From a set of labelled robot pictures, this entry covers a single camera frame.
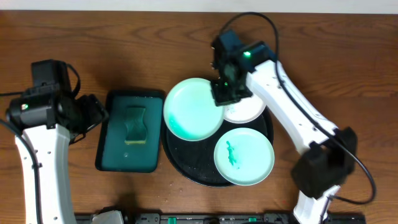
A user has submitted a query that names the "white pink plate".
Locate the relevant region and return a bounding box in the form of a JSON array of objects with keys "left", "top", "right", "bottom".
[{"left": 224, "top": 94, "right": 266, "bottom": 124}]

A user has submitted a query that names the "mint green plate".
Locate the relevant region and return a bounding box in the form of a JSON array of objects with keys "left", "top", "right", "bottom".
[
  {"left": 163, "top": 78, "right": 224, "bottom": 141},
  {"left": 214, "top": 128, "right": 275, "bottom": 186}
]

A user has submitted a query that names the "green yellow sponge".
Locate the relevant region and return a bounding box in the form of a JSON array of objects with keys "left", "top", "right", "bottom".
[{"left": 124, "top": 107, "right": 147, "bottom": 145}]

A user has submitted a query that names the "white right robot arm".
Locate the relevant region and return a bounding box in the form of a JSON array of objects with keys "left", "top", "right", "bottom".
[{"left": 211, "top": 44, "right": 358, "bottom": 223}]

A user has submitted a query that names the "black rectangular water tray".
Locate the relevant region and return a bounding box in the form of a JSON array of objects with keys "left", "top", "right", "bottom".
[{"left": 95, "top": 90, "right": 165, "bottom": 173}]

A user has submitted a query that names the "round black serving tray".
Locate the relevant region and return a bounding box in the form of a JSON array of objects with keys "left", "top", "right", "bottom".
[{"left": 162, "top": 107, "right": 274, "bottom": 187}]

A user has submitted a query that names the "mint green plate front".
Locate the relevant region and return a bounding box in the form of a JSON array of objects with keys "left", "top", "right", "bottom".
[{"left": 214, "top": 128, "right": 275, "bottom": 186}]

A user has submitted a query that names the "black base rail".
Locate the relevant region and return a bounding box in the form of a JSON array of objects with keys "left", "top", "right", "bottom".
[{"left": 74, "top": 212, "right": 366, "bottom": 224}]

